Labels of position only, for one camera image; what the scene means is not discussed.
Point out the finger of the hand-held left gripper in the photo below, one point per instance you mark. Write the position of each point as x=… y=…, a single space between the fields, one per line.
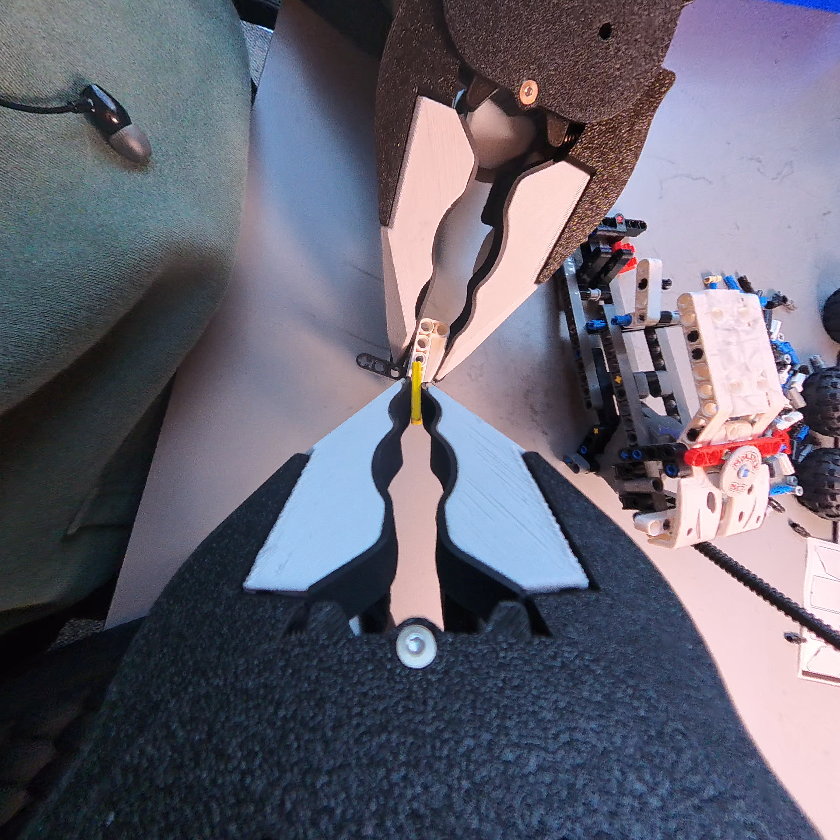
x=420 y=197
x=531 y=229

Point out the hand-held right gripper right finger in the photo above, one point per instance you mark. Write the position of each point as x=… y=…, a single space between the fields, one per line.
x=505 y=512

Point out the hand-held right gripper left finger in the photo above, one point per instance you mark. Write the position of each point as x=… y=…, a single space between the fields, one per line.
x=328 y=505

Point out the yellow toy axle rod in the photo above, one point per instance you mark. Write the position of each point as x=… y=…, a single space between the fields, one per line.
x=416 y=400

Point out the white toy building beam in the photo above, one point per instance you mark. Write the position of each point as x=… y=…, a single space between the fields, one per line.
x=430 y=338

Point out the grey desk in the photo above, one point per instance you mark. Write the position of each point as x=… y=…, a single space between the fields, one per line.
x=308 y=197

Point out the small black toy beam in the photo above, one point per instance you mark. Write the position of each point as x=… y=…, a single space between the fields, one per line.
x=377 y=363

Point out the white and black toy truck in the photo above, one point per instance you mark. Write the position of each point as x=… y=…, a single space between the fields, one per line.
x=722 y=367

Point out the pile of small toy parts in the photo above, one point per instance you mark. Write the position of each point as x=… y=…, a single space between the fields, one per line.
x=784 y=328

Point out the black toy tyre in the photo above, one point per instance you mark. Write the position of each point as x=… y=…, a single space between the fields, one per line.
x=823 y=401
x=833 y=315
x=820 y=482

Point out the person's green hoodie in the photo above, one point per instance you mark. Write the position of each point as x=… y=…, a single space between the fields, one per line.
x=98 y=262

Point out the printed instruction sheet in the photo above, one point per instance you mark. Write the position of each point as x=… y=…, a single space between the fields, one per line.
x=823 y=604

